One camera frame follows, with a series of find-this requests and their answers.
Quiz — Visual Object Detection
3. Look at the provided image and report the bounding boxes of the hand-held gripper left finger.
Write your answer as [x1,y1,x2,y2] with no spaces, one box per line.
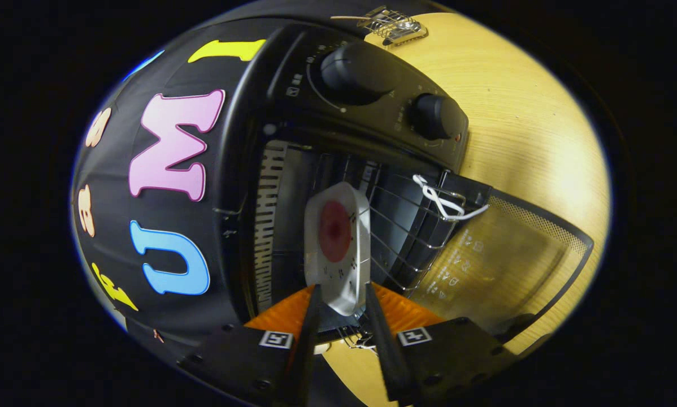
[177,284,323,407]

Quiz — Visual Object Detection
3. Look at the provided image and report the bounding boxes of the black toaster oven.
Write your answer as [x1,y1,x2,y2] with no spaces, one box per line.
[217,23,594,347]

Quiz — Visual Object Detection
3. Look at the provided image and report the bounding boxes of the oven wire rack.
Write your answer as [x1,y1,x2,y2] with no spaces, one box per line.
[366,168,469,296]

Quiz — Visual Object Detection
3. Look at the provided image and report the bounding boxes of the white square plate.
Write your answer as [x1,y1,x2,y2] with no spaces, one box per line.
[303,181,371,317]

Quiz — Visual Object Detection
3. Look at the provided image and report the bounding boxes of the gold wire utensil holder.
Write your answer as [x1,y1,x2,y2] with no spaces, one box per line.
[357,6,429,46]

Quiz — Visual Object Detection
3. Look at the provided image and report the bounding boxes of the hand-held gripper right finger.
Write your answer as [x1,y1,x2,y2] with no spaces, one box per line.
[364,282,520,405]

